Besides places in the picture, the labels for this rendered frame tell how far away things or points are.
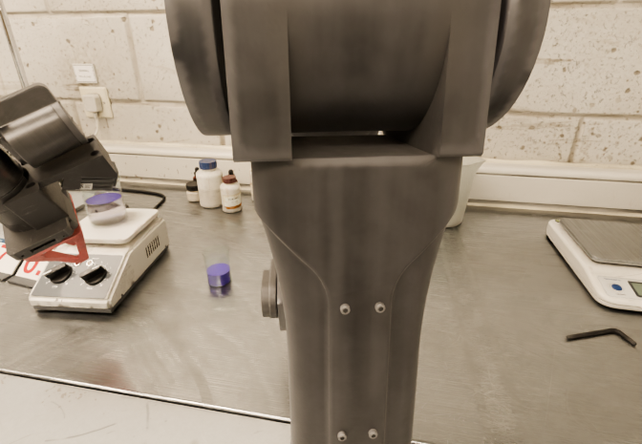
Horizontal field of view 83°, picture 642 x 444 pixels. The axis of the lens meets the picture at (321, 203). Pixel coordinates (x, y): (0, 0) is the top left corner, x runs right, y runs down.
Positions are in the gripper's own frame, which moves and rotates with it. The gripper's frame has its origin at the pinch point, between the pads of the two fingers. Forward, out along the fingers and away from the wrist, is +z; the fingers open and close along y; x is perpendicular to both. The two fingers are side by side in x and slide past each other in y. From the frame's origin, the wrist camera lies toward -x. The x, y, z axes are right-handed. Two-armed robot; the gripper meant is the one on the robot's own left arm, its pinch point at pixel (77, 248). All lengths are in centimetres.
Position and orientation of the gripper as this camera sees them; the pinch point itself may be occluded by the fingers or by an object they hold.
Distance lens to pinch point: 61.1
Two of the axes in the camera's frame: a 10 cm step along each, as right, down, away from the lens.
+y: -5.5, -6.6, 5.1
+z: 0.5, 5.8, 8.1
